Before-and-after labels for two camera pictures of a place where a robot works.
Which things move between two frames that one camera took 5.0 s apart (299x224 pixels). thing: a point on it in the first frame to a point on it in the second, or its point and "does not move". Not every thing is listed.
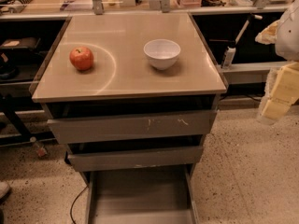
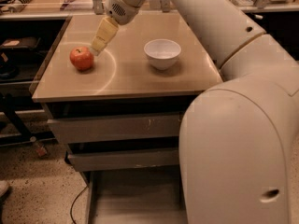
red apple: (81, 58) does not move
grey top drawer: (132, 127) does not move
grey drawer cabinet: (133, 96) does not move
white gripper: (288, 36) to (124, 10)
